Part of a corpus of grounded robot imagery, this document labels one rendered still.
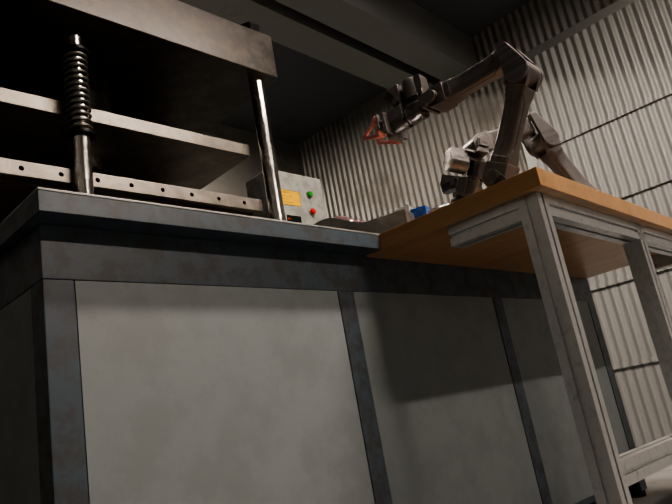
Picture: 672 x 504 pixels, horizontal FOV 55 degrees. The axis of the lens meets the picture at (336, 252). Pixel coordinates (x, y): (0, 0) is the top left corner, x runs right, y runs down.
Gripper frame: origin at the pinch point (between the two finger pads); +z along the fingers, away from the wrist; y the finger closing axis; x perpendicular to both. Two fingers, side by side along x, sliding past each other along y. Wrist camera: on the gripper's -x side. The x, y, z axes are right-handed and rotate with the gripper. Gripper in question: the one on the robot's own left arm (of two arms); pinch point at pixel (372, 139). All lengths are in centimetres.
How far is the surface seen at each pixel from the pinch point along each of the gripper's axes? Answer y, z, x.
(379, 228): 25.5, -14.0, 37.2
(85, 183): 57, 66, -5
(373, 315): 31, -11, 58
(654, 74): -224, -36, -75
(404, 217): 23.7, -20.6, 36.7
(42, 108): 65, 74, -32
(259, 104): -16, 61, -50
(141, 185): 36, 70, -9
